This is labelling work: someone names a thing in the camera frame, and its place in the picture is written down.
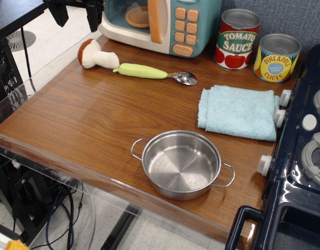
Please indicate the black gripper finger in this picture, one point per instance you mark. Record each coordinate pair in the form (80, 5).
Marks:
(58, 11)
(94, 15)

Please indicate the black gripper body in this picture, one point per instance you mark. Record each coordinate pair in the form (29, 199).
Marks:
(78, 3)

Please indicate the green handled metal spoon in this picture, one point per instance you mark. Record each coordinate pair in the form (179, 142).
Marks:
(142, 71)

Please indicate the stainless steel pot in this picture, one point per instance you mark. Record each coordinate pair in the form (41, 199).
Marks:
(181, 165)

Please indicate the plush mushroom toy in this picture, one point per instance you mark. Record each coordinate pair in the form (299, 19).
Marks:
(90, 55)

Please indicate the black desk at left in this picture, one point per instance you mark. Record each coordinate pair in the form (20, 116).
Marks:
(15, 14)

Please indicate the teal toy microwave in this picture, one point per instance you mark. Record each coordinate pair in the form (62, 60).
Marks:
(179, 28)

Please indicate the tomato sauce can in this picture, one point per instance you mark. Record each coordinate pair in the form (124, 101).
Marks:
(236, 38)

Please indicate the clear acrylic table guard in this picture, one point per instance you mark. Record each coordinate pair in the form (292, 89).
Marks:
(83, 123)

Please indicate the light blue folded towel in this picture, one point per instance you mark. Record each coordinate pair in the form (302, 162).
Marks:
(238, 112)

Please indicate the pineapple slices can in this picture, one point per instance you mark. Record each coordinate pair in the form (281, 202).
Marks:
(276, 57)

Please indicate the black table leg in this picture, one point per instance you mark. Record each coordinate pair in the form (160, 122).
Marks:
(119, 230)

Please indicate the dark blue toy stove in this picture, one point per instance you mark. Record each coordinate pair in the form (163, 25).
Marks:
(290, 215)

